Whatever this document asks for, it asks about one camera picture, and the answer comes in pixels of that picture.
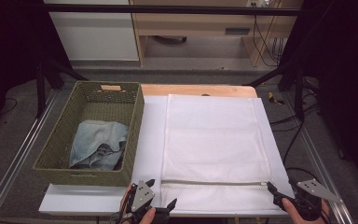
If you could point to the black horizontal bar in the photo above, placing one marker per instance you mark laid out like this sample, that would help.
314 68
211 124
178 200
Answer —
167 9

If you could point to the person's left hand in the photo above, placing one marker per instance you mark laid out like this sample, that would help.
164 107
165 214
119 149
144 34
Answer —
147 216

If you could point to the white power strip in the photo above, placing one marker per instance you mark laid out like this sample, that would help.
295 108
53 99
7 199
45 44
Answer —
254 3

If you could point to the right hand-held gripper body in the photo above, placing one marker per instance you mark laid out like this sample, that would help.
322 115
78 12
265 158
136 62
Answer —
317 188

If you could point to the green woven basket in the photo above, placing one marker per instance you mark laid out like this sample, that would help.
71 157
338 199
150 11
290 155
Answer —
59 140

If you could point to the aluminium rail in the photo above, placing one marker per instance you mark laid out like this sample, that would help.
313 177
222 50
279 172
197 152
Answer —
317 161
12 168

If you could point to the black metal stand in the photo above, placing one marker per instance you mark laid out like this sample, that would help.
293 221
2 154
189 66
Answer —
299 93
40 90

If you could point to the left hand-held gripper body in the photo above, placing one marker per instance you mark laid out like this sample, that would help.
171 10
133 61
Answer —
143 194

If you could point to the person's right hand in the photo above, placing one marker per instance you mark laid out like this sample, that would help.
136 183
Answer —
292 213

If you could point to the yellow and black tool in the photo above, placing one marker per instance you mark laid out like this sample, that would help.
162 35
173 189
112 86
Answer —
272 98

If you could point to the wooden desk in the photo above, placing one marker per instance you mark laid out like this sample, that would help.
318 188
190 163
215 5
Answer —
192 25

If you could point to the white mesh laundry bag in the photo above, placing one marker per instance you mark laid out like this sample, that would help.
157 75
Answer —
214 140

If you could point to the white cabinet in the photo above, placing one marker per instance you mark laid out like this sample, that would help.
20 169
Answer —
96 37

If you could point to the light blue denim shorts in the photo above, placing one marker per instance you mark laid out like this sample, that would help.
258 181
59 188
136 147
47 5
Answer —
96 140

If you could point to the white board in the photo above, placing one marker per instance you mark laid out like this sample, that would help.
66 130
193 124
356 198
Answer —
149 124

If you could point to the black curtain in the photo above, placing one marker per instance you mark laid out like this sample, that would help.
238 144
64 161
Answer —
9 46
348 77

